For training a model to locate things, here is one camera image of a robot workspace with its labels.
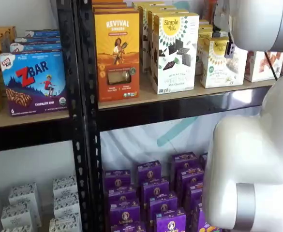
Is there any black metal shelf rack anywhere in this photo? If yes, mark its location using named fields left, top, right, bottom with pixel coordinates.
left=76, top=0, right=280, bottom=232
left=0, top=0, right=91, bottom=232

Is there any tall Simple Mills mint box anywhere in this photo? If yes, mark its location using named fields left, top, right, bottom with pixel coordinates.
left=152, top=12, right=200, bottom=95
left=147, top=9, right=190, bottom=84
left=142, top=5, right=178, bottom=73
left=137, top=1, right=166, bottom=66

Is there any wooden shelf board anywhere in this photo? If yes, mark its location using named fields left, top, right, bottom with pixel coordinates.
left=98, top=71, right=281, bottom=110
left=0, top=106, right=71, bottom=130

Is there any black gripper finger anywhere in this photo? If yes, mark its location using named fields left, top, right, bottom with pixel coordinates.
left=224, top=32, right=237, bottom=60

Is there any small white Simple Mills box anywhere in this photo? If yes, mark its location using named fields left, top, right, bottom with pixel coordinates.
left=198, top=23, right=214, bottom=32
left=195, top=29, right=214, bottom=76
left=200, top=36, right=249, bottom=89

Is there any blue ZBar chocolate chip box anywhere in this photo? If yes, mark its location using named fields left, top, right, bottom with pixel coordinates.
left=10, top=42, right=62, bottom=53
left=0, top=50, right=68, bottom=117
left=24, top=29, right=61, bottom=38
left=14, top=36, right=61, bottom=45

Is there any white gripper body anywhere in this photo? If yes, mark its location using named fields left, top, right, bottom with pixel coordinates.
left=213, top=0, right=232, bottom=34

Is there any black cable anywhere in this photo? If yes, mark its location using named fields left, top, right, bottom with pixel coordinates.
left=264, top=51, right=278, bottom=81

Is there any orange Revival snack box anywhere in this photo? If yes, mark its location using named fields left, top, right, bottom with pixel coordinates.
left=92, top=2, right=129, bottom=8
left=94, top=11, right=140, bottom=102
left=92, top=6, right=135, bottom=13

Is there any orange crackers box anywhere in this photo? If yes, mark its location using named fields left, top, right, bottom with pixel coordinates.
left=243, top=49, right=283, bottom=83
left=202, top=0, right=217, bottom=24

